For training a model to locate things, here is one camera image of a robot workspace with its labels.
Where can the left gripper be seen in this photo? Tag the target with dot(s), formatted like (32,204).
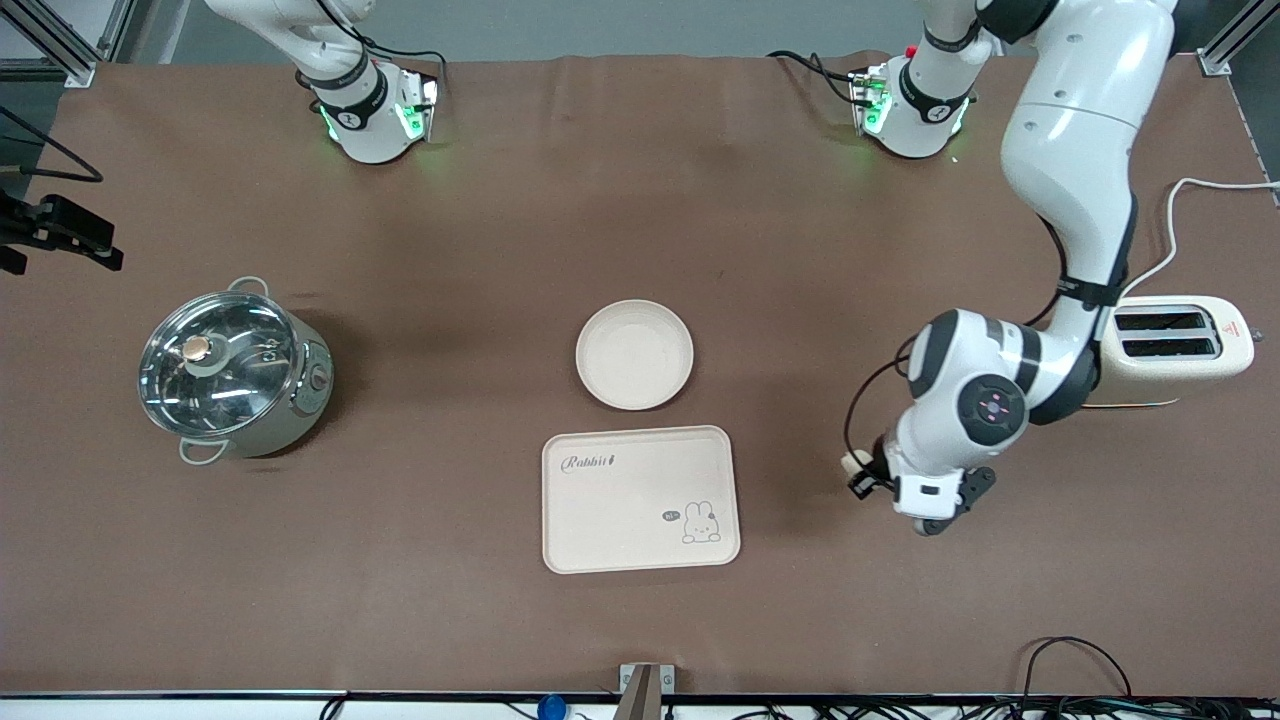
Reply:
(878,462)

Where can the white steamed bun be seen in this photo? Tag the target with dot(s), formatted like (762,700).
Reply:
(855,462)

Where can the cream round plate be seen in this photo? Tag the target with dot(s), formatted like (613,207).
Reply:
(634,355)

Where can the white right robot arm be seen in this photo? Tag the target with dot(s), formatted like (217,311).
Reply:
(365,120)

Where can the glass pot lid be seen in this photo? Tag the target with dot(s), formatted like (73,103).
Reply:
(215,365)

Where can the brown table cover mat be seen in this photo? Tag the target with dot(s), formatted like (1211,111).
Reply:
(800,250)

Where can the cream rabbit print tray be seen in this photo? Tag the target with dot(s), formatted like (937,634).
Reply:
(620,510)

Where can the pale green electric pot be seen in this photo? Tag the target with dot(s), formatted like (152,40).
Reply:
(300,400)

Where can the cream two-slot toaster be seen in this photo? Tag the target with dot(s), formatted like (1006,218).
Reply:
(1180,365)

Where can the blue round cap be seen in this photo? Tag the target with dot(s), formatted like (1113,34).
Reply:
(551,709)

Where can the aluminium frame profile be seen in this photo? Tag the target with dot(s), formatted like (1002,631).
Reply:
(60,45)
(1225,50)

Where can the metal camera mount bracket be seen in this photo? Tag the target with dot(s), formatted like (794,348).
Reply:
(668,678)

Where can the brown camera post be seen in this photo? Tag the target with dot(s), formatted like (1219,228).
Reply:
(640,695)

